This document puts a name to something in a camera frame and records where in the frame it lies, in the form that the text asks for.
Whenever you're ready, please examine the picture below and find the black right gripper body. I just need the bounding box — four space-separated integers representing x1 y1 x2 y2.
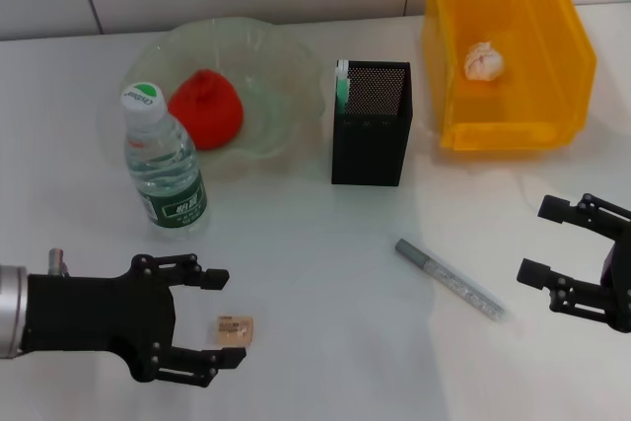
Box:
598 238 631 334

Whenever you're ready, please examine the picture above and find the black mesh pen holder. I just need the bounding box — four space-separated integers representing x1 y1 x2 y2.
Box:
330 59 412 186

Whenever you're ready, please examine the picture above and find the clear glass fruit plate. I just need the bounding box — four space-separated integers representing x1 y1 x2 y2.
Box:
97 18 329 169

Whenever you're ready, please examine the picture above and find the green utility knife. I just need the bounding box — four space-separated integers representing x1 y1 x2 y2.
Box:
334 58 352 114

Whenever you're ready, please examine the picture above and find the clear green-label water bottle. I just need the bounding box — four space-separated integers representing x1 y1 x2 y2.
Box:
121 80 209 240

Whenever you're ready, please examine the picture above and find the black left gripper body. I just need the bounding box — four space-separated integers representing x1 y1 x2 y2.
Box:
22 252 178 383

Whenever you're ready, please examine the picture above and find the yellow plastic bin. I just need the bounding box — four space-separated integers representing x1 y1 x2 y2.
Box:
421 0 598 150

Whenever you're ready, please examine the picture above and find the grey glitter marker pen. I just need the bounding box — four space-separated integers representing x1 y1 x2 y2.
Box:
394 238 506 323

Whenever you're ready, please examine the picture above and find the white paper ball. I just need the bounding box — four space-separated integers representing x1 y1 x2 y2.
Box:
463 40 508 81

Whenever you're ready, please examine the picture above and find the small beige eraser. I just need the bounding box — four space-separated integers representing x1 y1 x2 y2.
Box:
215 315 256 346

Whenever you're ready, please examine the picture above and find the red cone-shaped object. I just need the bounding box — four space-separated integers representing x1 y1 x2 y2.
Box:
167 70 245 151

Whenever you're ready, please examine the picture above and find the left gripper cable with connector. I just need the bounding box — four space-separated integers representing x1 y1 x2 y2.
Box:
47 247 70 277

